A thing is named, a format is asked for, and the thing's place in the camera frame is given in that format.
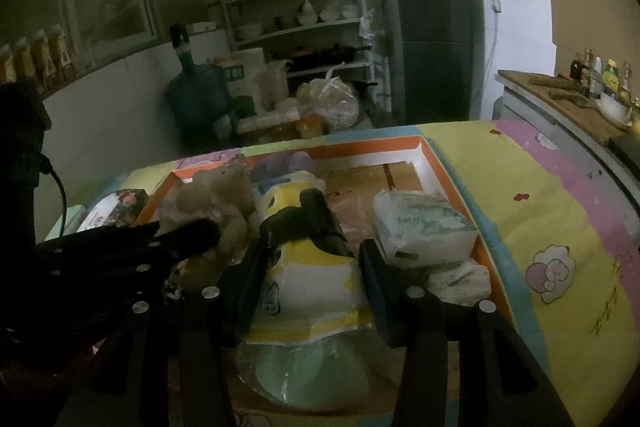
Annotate kitchen counter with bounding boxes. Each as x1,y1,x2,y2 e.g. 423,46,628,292
495,69,640,188

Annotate beige plush pig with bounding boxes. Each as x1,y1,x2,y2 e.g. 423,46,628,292
180,207,253,278

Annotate row of condiment bottles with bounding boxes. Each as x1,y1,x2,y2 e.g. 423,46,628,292
570,48,640,108

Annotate black water jug pump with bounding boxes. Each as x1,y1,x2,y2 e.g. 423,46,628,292
170,23,193,65

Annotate white bowl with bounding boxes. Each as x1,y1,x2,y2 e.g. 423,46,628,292
597,92,632,125

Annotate floral tissue box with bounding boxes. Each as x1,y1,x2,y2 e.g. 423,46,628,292
82,188,151,233

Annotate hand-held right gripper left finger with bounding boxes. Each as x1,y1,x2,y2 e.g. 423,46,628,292
55,247,268,427

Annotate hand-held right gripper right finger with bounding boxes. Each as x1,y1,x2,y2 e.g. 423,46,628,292
360,239,576,427

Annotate black spotted white cloth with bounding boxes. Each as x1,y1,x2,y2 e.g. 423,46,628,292
162,264,186,303

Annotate green patterned tissue pack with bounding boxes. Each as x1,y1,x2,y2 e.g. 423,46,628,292
372,189,478,270

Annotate orange snack packet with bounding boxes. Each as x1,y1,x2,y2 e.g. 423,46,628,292
295,114,326,138

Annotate row of white bowls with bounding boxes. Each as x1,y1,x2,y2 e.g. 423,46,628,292
237,2,361,38

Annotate cardboard sheets on wall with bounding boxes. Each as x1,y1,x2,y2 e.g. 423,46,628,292
550,0,640,78

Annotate cartoon printed blanket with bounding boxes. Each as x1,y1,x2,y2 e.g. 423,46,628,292
45,119,640,427

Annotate white printed carton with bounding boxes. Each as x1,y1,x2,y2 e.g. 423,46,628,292
220,48,266,112

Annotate translucent plastic bucket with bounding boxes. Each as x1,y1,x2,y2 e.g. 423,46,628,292
260,59,291,108

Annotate black cable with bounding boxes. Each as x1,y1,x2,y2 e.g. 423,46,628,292
42,159,68,238

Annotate brown wooden stick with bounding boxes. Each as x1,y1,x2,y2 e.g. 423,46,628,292
530,74,576,90

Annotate clear plastic bag of food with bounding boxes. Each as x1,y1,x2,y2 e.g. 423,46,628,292
297,67,361,132

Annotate black frying pan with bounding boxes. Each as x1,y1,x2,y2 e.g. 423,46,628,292
290,43,373,70

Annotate blue water jug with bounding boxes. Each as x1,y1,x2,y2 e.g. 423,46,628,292
165,62,233,148

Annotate purple cloth piece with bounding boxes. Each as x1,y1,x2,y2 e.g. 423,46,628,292
250,151,315,184

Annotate dark grey fridge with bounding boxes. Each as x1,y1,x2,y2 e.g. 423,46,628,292
375,0,483,125

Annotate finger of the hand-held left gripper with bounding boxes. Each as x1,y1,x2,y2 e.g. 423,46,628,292
259,189,353,258
35,217,223,280

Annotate orange rimmed cardboard box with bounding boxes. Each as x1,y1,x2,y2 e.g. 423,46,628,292
135,134,516,413

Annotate green white carton box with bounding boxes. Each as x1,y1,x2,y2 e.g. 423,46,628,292
47,205,88,240

